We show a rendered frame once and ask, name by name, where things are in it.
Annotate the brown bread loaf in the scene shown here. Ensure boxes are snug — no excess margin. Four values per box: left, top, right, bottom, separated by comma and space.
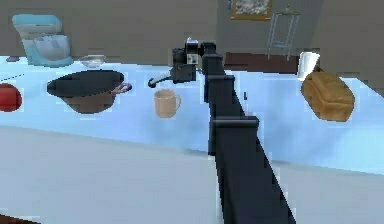
300, 70, 356, 123

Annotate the black wok pan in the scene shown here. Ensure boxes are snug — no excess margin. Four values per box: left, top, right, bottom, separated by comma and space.
46, 69, 133, 115

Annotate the small glass bowl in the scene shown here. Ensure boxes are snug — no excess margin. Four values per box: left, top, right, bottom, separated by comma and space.
78, 54, 107, 69

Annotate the beige mug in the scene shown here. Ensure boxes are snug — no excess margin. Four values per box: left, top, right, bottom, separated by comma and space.
153, 88, 183, 119

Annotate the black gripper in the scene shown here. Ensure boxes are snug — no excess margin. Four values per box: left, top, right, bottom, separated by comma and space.
147, 47, 198, 89

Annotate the white paper towel roll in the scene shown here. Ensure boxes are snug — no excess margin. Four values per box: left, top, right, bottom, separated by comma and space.
296, 51, 321, 81

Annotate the red apple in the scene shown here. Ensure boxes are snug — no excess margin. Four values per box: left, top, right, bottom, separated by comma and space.
0, 83, 23, 113

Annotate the framed wall picture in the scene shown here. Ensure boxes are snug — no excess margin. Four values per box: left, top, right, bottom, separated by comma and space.
230, 0, 273, 22

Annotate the grey metal stool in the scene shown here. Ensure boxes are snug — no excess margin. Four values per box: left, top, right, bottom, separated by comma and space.
265, 11, 302, 62

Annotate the light blue stand mixer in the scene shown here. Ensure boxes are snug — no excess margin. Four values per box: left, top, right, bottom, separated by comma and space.
11, 13, 75, 68

